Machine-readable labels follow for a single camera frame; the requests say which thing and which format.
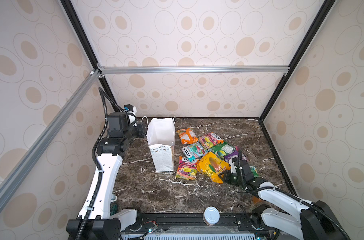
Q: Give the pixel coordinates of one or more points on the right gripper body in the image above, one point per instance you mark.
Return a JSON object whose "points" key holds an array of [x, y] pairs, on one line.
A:
{"points": [[232, 179]]}

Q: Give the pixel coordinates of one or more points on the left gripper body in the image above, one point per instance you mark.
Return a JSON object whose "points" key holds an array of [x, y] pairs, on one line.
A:
{"points": [[138, 130]]}

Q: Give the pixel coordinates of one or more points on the white paper bag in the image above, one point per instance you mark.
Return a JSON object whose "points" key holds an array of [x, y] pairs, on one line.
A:
{"points": [[161, 139]]}

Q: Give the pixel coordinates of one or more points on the yellow snack bag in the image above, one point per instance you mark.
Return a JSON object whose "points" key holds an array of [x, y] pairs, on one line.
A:
{"points": [[212, 166]]}

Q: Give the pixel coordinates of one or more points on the pink fruit candy packet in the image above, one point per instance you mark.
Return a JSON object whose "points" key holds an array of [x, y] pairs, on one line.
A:
{"points": [[187, 169]]}

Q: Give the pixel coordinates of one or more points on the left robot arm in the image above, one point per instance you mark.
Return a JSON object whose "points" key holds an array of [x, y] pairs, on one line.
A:
{"points": [[107, 168]]}

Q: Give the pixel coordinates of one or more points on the green packet near right arm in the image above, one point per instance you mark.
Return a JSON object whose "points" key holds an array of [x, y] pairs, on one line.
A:
{"points": [[254, 171]]}

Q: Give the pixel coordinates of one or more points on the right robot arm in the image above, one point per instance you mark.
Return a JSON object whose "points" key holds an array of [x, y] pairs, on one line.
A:
{"points": [[290, 207]]}

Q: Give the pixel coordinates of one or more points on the purple snack packet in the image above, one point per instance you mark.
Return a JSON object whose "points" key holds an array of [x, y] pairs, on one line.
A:
{"points": [[235, 155]]}

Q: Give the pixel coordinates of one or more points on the brown bottle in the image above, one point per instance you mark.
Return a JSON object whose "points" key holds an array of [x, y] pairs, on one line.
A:
{"points": [[257, 201]]}

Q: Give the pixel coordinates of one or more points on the green snack packet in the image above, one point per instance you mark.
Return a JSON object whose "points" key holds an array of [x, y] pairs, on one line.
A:
{"points": [[222, 150]]}

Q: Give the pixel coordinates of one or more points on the pink Fox's candy packet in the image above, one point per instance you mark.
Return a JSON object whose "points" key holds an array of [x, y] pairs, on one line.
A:
{"points": [[210, 140]]}

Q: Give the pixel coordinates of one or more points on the white round cap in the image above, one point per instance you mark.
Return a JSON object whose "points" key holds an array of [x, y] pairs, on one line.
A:
{"points": [[211, 216]]}

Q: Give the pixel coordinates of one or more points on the teal Fox's candy packet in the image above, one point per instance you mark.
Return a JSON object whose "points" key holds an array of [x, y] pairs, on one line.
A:
{"points": [[194, 151]]}

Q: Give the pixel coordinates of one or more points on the orange snack packet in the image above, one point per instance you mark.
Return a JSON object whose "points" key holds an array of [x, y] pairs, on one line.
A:
{"points": [[187, 136]]}

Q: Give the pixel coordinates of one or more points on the horizontal aluminium bar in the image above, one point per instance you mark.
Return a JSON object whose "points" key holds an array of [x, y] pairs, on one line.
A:
{"points": [[194, 70]]}

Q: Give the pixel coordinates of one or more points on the diagonal aluminium bar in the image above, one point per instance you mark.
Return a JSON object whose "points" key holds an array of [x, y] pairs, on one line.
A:
{"points": [[23, 168]]}

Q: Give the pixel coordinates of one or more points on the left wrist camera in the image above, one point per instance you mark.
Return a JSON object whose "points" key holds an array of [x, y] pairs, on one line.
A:
{"points": [[131, 112]]}

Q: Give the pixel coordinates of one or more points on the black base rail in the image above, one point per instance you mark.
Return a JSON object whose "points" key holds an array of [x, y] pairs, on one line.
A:
{"points": [[193, 221]]}

